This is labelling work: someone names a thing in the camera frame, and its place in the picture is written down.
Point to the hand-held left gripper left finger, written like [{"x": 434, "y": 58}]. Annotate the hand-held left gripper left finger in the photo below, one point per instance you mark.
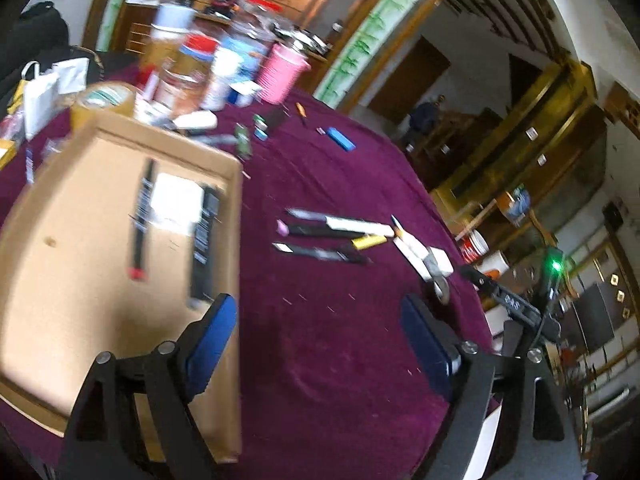
[{"x": 215, "y": 340}]

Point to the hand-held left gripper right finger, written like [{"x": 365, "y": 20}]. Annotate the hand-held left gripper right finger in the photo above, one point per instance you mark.
[{"x": 430, "y": 350}]

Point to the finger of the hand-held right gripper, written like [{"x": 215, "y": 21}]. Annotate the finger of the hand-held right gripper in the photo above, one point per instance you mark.
[
  {"x": 500, "y": 296},
  {"x": 517, "y": 335}
]

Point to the white notepad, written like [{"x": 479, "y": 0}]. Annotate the white notepad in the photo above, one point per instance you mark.
[{"x": 442, "y": 257}]

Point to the white bottle with orange cap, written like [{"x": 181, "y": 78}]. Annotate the white bottle with orange cap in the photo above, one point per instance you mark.
[{"x": 409, "y": 242}]

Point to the white pen with clip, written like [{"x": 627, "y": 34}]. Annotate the white pen with clip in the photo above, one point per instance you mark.
[{"x": 350, "y": 222}]

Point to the brown cardboard tray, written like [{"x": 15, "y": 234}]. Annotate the brown cardboard tray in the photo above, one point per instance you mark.
[{"x": 75, "y": 260}]

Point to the white and orange cup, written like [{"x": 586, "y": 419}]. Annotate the white and orange cup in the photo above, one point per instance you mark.
[{"x": 495, "y": 265}]

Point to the black speaker box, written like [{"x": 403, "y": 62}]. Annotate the black speaker box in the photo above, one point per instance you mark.
[{"x": 597, "y": 315}]

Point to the white bucket with red label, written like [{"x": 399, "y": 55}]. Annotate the white bucket with red label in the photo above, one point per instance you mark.
[{"x": 474, "y": 249}]

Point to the grey metal clip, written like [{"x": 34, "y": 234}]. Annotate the grey metal clip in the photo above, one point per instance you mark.
[{"x": 434, "y": 272}]

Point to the blue and white bag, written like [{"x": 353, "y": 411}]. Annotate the blue and white bag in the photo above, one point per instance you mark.
[{"x": 517, "y": 205}]

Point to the black and white pen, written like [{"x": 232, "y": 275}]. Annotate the black and white pen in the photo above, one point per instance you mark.
[{"x": 320, "y": 254}]

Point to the wooden counter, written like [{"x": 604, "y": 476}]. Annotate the wooden counter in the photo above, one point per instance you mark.
[{"x": 530, "y": 150}]

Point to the white card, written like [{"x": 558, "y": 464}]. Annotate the white card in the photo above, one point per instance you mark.
[{"x": 176, "y": 202}]

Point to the black pen with red cap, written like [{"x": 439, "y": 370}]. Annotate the black pen with red cap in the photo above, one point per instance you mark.
[{"x": 142, "y": 210}]

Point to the black pen with pink cap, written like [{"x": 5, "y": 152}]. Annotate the black pen with pink cap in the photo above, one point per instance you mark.
[{"x": 320, "y": 230}]

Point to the green patterned strip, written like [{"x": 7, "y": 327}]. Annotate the green patterned strip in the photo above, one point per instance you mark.
[{"x": 243, "y": 141}]

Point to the purple tablecloth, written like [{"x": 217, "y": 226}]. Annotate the purple tablecloth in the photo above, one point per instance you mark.
[{"x": 325, "y": 170}]

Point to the small green box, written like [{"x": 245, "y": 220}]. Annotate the small green box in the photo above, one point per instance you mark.
[{"x": 260, "y": 127}]

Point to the white eraser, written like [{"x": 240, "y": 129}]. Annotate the white eraser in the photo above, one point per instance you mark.
[{"x": 195, "y": 120}]

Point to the blue plastic box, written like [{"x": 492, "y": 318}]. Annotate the blue plastic box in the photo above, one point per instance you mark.
[{"x": 341, "y": 139}]

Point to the orange and black pen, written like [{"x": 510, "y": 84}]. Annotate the orange and black pen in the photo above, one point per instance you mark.
[{"x": 301, "y": 112}]

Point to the small white box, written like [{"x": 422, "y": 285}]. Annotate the small white box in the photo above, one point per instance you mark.
[{"x": 244, "y": 94}]

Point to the white plastic jar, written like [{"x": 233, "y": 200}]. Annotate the white plastic jar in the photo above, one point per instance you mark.
[{"x": 220, "y": 82}]

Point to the brown packing tape roll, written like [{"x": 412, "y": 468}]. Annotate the brown packing tape roll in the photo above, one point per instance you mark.
[{"x": 102, "y": 102}]

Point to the amber jar with red lid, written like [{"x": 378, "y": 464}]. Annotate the amber jar with red lid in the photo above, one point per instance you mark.
[{"x": 185, "y": 77}]

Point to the pink knitted cup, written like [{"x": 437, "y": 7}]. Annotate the pink knitted cup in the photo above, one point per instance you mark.
[{"x": 280, "y": 72}]

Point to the blue printed box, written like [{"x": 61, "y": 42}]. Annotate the blue printed box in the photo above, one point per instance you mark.
[{"x": 247, "y": 55}]

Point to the bamboo print glass panel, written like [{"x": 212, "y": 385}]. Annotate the bamboo print glass panel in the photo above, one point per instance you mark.
[{"x": 380, "y": 30}]

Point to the white paper bag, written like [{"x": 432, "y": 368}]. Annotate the white paper bag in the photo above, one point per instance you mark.
[{"x": 42, "y": 100}]

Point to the clear jar with white lid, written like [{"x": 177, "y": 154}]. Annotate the clear jar with white lid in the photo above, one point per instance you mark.
[{"x": 170, "y": 25}]

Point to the black bag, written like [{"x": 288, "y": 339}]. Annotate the black bag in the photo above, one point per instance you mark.
[{"x": 35, "y": 35}]

